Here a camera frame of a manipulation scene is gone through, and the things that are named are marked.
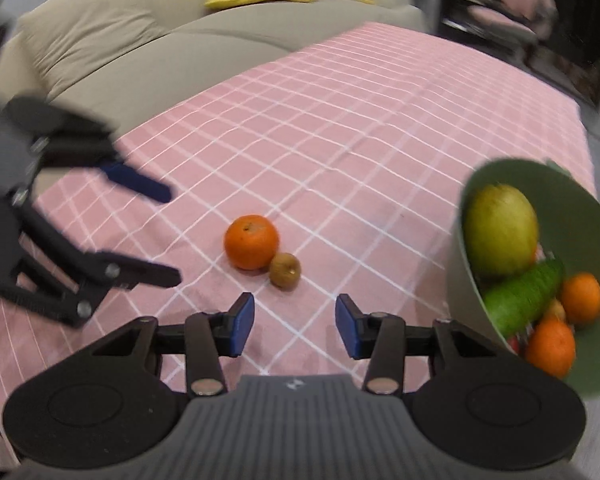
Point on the red cherry tomato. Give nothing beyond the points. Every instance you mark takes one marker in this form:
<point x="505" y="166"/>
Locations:
<point x="514" y="344"/>

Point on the small orange mandarin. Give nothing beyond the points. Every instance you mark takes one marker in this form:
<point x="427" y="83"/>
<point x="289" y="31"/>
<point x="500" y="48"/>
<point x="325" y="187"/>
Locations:
<point x="580" y="297"/>

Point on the pink checkered tablecloth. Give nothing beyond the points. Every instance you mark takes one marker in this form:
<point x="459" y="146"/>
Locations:
<point x="356" y="149"/>

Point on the green colander bowl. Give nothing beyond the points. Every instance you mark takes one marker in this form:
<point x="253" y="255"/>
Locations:
<point x="569" y="221"/>

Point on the green cucumber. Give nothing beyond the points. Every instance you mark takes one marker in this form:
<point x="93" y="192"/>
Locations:
<point x="518" y="301"/>

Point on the pink desk chair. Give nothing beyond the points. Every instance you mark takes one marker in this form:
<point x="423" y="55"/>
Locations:
<point x="520" y="21"/>

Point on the beige sofa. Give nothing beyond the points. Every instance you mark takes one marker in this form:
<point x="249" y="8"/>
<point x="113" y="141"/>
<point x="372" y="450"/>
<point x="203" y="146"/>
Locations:
<point x="128" y="60"/>

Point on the yellow green pear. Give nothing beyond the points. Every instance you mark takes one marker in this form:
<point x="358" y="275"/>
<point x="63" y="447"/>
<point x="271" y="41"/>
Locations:
<point x="501" y="232"/>

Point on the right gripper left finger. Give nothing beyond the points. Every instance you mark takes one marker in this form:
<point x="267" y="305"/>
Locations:
<point x="208" y="336"/>

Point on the brown longan fruit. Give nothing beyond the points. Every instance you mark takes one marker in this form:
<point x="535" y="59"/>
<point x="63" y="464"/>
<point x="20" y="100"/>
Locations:
<point x="555" y="310"/>

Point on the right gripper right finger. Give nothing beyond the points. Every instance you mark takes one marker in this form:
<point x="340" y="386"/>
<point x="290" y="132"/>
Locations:
<point x="377" y="337"/>

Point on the large orange mandarin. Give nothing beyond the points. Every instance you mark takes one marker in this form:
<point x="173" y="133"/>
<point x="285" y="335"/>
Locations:
<point x="552" y="347"/>

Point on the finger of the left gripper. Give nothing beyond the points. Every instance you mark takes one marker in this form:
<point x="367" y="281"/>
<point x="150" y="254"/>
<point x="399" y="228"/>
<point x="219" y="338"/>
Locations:
<point x="61" y="138"/>
<point x="38" y="290"/>

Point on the small mandarin by longan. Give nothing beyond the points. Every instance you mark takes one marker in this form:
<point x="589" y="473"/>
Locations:
<point x="251" y="242"/>

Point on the brown longan near bowl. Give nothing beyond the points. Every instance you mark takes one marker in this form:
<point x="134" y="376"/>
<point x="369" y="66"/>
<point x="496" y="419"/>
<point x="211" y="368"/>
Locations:
<point x="285" y="270"/>

